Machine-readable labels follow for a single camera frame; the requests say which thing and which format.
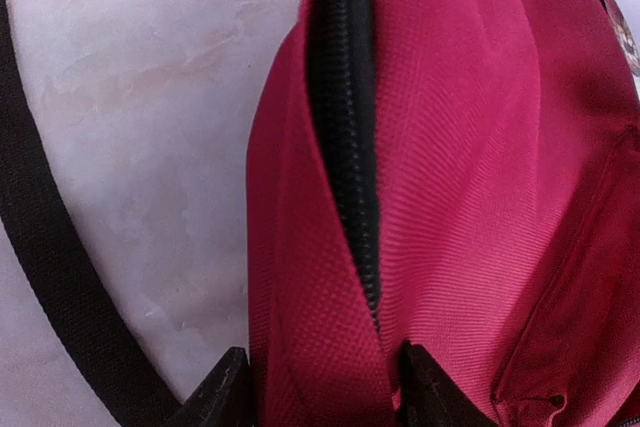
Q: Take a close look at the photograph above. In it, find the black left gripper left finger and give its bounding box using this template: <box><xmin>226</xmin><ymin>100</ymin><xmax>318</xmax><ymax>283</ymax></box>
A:
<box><xmin>164</xmin><ymin>347</ymin><xmax>250</xmax><ymax>427</ymax></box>

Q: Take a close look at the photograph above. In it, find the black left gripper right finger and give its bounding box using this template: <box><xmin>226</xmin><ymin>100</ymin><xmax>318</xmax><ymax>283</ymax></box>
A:
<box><xmin>399</xmin><ymin>341</ymin><xmax>495</xmax><ymax>427</ymax></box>

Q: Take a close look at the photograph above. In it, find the red student backpack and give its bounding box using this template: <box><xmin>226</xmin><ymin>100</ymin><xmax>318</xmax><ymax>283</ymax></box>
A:
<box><xmin>1</xmin><ymin>0</ymin><xmax>639</xmax><ymax>426</ymax></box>

